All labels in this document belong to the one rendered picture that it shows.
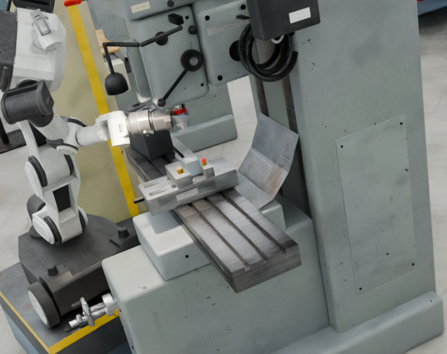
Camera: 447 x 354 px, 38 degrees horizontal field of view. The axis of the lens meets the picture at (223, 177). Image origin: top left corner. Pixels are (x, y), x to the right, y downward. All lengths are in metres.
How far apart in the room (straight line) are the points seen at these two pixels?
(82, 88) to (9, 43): 1.68
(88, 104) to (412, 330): 2.28
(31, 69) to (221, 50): 0.65
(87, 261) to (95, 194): 1.36
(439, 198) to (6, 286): 2.45
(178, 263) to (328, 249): 0.59
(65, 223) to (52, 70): 0.87
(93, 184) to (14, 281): 1.07
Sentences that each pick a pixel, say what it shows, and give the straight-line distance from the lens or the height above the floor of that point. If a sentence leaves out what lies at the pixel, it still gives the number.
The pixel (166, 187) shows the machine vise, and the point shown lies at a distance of 2.38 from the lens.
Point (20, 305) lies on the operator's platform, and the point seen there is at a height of 0.40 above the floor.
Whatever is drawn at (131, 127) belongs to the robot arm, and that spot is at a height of 1.25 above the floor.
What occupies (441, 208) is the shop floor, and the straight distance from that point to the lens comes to 3.90.
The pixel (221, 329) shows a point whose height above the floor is 0.42.
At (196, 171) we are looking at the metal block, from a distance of 2.39.
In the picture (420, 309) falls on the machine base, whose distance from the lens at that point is 2.88.
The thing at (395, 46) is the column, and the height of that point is 1.31.
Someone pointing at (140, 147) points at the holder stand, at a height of 0.96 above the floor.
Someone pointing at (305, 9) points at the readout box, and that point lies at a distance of 2.01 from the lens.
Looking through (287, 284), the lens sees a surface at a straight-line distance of 2.59.
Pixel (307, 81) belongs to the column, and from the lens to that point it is 2.22.
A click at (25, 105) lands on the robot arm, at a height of 1.42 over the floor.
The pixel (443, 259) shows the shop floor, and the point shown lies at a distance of 3.49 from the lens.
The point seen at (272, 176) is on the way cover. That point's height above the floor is 0.92.
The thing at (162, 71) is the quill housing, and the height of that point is 1.44.
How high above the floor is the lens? 2.03
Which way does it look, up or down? 26 degrees down
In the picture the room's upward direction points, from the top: 13 degrees counter-clockwise
